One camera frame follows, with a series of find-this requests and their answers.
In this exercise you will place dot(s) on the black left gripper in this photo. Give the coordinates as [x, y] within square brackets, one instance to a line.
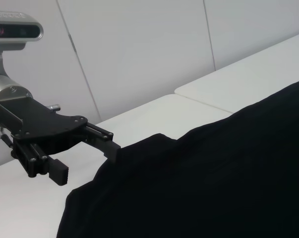
[40, 126]

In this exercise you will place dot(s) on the black t-shirt with white lettering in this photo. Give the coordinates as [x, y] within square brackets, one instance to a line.
[189, 186]

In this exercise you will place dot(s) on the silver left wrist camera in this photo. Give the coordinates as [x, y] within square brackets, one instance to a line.
[15, 29]

